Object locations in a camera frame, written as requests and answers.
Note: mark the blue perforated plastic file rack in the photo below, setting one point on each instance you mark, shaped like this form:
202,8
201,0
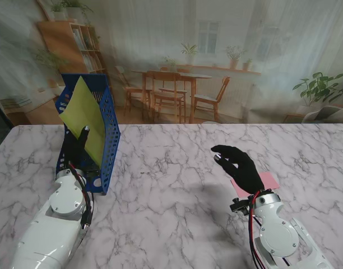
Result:
110,145

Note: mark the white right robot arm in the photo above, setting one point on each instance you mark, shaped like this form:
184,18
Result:
278,238

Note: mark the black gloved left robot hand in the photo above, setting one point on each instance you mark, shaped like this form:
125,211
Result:
74,151

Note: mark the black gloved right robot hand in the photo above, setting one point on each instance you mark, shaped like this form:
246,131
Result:
241,168

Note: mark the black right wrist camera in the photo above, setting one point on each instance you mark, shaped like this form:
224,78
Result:
238,206

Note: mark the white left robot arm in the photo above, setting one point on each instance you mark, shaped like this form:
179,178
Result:
48,238

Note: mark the printed room scene backdrop cloth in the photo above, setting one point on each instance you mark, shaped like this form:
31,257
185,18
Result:
171,42

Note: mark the pink paper receipt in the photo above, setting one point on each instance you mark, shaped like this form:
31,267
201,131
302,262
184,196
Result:
269,180

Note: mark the yellow-green translucent file folder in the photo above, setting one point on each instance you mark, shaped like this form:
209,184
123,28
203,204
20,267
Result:
83,106

